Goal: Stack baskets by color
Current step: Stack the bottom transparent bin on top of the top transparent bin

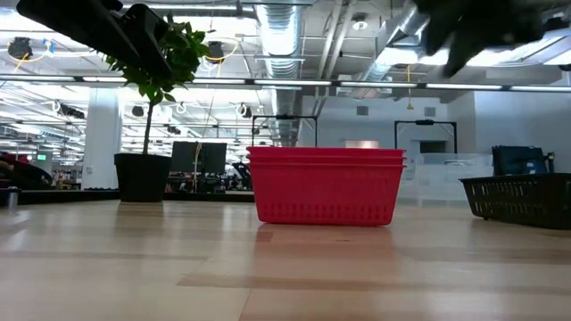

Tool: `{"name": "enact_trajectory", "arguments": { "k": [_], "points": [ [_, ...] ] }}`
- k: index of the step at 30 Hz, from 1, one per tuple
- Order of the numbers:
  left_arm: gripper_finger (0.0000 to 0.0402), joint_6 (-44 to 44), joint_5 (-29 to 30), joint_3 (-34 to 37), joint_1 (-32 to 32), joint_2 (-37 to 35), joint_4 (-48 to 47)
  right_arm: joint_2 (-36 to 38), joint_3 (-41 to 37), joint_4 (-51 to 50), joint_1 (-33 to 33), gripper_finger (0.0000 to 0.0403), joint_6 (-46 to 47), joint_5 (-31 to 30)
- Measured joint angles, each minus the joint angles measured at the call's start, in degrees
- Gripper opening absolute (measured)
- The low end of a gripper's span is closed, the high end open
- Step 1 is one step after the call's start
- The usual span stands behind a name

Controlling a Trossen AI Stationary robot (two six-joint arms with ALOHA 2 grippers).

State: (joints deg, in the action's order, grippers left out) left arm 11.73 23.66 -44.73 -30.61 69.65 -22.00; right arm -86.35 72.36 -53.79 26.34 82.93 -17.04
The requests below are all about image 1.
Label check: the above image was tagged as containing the silver metal cylinder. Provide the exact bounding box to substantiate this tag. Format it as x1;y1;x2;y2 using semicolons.
5;186;21;211

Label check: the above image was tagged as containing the black computer monitor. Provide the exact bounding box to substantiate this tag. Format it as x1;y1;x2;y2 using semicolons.
170;141;201;175
203;142;228;175

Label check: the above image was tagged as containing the black metal stand frame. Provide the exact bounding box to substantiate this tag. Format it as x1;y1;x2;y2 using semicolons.
393;119;459;155
251;114;319;149

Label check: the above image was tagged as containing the black plastic slotted basket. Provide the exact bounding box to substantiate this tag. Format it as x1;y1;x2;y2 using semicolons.
459;172;571;231

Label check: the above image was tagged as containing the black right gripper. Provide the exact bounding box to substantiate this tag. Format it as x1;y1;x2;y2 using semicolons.
418;0;548;79

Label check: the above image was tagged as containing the dark blue crate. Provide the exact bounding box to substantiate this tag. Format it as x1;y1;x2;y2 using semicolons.
491;144;557;177

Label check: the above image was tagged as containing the silver round ceiling duct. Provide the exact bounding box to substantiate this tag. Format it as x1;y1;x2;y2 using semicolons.
356;0;432;90
254;0;305;148

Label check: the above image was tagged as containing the linear ceiling light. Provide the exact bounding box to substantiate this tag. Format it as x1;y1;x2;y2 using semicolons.
509;85;571;93
190;78;247;86
252;78;334;87
337;81;418;89
425;83;504;91

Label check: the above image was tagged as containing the black aluminium table frame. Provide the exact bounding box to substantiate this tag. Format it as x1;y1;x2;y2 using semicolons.
0;188;256;207

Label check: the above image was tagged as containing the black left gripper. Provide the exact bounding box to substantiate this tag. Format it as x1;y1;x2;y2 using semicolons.
15;0;174;81

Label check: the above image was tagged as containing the white building column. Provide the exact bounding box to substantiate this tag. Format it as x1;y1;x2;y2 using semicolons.
81;86;122;191

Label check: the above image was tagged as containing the potted green plant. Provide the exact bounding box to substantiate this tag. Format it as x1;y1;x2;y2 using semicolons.
103;12;211;203

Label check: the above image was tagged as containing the yellow hanging cord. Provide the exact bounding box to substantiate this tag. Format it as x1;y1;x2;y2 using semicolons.
404;64;415;111

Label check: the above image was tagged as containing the clear plastic storage container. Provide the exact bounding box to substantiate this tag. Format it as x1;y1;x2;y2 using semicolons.
412;152;495;202

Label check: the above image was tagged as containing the person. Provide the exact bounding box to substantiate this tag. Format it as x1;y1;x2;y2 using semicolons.
0;151;54;191

